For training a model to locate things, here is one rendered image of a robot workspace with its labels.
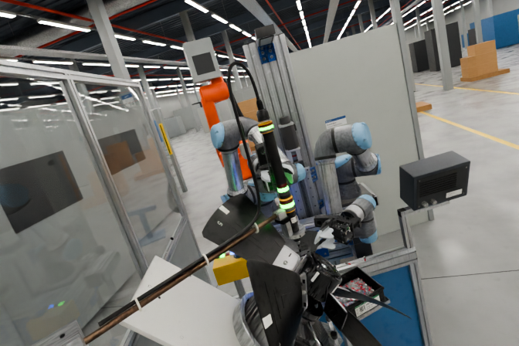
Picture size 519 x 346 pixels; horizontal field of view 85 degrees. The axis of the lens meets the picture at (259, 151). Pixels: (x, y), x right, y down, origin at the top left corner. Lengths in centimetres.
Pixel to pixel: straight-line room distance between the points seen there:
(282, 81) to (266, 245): 109
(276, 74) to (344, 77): 119
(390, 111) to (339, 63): 68
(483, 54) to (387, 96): 1040
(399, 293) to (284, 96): 120
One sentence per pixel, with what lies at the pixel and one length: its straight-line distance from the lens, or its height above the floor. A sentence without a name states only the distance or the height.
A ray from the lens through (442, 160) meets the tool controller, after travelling 150.
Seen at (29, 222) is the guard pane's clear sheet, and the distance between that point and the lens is 104.
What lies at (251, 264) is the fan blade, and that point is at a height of 142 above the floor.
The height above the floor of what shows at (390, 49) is 179.
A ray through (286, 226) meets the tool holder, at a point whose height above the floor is 134.
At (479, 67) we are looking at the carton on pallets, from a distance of 1321.
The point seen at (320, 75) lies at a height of 174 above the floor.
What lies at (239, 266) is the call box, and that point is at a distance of 135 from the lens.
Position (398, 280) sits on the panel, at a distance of 166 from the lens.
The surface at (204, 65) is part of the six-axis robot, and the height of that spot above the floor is 238.
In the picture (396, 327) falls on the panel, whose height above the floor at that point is 44.
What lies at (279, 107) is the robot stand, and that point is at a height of 163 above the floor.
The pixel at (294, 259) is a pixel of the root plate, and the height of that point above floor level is 125.
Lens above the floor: 175
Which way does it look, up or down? 12 degrees down
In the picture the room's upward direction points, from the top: 16 degrees counter-clockwise
